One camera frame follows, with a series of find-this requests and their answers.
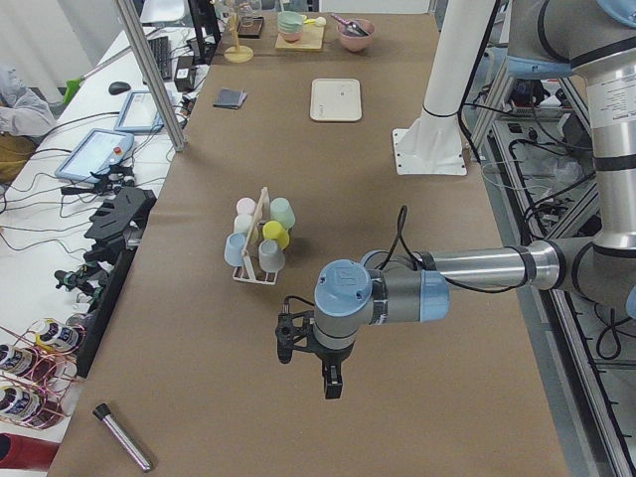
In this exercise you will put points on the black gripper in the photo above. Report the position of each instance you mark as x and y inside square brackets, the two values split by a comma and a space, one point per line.
[334, 357]

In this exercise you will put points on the green plastic cup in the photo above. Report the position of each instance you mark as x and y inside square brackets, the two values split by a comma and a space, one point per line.
[282, 212]

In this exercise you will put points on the cream rabbit tray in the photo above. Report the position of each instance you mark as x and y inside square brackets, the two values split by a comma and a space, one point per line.
[335, 100]

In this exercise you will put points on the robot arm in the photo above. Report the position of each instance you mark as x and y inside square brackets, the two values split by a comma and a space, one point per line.
[594, 40]

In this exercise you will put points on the grey plastic cup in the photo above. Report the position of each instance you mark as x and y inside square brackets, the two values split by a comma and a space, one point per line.
[270, 256]

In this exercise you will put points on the yellow plastic cup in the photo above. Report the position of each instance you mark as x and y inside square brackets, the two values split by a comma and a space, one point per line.
[274, 230]

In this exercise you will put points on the blue plastic cup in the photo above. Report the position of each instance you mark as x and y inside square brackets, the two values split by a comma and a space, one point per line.
[233, 249]

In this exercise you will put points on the cream plastic cup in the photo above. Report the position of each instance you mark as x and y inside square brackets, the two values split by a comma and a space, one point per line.
[243, 225]

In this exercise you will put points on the pink plastic cup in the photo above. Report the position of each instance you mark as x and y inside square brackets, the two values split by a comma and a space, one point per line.
[246, 206]

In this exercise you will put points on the metal tube black cap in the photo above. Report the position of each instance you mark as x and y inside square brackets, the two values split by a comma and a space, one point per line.
[103, 413]

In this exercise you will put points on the black plastic stand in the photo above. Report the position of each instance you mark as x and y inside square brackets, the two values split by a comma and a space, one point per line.
[112, 218]

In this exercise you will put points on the bottle in copper holder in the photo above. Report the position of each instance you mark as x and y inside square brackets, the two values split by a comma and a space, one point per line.
[58, 337]

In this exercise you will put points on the folded grey cloth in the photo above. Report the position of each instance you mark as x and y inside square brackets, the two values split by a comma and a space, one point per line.
[230, 98]

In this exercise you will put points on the blue teach pendant near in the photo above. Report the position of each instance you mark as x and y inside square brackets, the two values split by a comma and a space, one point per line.
[95, 154]

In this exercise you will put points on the blue teach pendant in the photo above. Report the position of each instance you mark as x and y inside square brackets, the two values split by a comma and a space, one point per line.
[139, 114]
[95, 154]

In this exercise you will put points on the blue teach pendant far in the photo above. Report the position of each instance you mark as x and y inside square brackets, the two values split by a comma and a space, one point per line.
[139, 114]

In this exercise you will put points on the pink bowl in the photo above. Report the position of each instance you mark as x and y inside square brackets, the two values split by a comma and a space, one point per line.
[354, 43]

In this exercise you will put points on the wooden mug tree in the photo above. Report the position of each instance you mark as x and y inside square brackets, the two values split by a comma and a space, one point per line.
[237, 53]

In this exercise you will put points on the wooden cutting board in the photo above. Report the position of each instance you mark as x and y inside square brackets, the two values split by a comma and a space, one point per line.
[311, 40]

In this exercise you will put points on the metal scoop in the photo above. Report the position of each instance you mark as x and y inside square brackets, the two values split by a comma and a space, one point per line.
[350, 26]

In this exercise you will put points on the stacked green bowls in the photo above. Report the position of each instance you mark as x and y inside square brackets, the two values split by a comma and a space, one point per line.
[290, 25]

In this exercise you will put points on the black computer mouse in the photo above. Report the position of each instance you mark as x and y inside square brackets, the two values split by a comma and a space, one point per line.
[118, 87]

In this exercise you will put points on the black keyboard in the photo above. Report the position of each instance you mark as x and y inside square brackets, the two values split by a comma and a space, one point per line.
[161, 52]

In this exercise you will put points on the person in light shirt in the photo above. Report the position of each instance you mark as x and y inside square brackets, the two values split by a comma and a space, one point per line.
[23, 113]

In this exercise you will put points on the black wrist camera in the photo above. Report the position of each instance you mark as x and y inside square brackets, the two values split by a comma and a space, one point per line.
[294, 331]

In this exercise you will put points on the white wire cup rack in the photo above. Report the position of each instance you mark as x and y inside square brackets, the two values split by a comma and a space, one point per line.
[250, 270]

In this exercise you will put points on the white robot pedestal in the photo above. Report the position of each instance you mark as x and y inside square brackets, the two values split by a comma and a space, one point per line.
[433, 143]

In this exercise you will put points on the aluminium frame post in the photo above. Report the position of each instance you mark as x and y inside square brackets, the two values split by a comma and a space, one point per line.
[145, 61]

